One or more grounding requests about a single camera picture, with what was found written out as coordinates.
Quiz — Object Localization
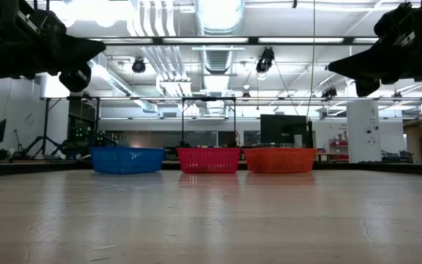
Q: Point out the orange plastic basket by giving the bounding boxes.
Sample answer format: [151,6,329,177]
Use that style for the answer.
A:
[243,147,317,175]

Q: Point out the black overhead light bar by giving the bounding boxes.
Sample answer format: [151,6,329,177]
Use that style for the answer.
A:
[89,35,380,46]

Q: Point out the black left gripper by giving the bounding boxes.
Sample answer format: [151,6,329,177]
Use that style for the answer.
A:
[0,0,106,92]

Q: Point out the silver ventilation duct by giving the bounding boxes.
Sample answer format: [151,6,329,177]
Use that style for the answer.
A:
[194,0,247,115]

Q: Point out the white air duct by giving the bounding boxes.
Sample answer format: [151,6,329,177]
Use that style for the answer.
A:
[88,54,158,113]

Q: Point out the white pillar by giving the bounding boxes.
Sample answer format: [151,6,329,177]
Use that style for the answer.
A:
[346,99,382,164]

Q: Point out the blue plastic basket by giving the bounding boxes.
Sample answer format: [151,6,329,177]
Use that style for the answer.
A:
[89,146,166,175]

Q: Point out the red plastic basket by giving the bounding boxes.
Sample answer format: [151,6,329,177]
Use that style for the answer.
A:
[177,147,242,175]

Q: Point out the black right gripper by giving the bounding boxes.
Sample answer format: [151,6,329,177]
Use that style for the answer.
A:
[327,0,422,98]

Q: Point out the black background workstation frame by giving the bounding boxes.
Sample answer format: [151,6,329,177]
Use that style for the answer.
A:
[40,95,347,147]

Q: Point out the thin hanging cable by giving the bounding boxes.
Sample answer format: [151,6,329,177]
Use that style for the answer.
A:
[306,0,317,119]

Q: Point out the red shelf bins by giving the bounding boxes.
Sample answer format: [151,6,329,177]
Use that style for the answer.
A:
[329,138,349,161]

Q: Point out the black equipment rack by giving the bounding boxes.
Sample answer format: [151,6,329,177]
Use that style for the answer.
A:
[67,98,101,159]

